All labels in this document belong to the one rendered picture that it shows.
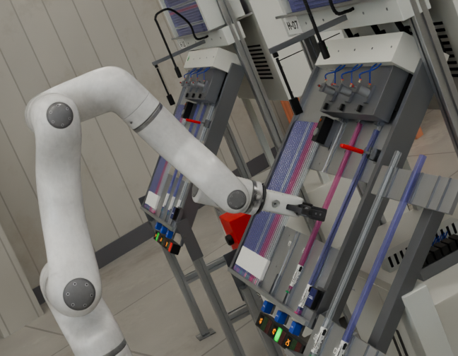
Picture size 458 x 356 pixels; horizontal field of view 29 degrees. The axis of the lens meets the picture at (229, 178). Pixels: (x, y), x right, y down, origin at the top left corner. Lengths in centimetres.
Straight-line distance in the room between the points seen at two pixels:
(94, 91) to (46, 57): 438
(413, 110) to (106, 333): 90
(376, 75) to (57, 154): 84
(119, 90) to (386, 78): 66
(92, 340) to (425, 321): 74
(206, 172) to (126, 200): 455
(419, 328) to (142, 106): 78
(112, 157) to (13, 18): 120
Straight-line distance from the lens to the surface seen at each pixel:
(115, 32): 667
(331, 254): 224
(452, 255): 248
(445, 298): 232
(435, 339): 197
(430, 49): 218
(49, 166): 198
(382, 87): 222
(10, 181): 620
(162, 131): 204
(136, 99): 202
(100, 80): 202
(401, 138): 220
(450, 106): 221
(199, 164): 203
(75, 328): 210
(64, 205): 199
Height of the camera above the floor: 158
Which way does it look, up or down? 12 degrees down
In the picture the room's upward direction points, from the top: 23 degrees counter-clockwise
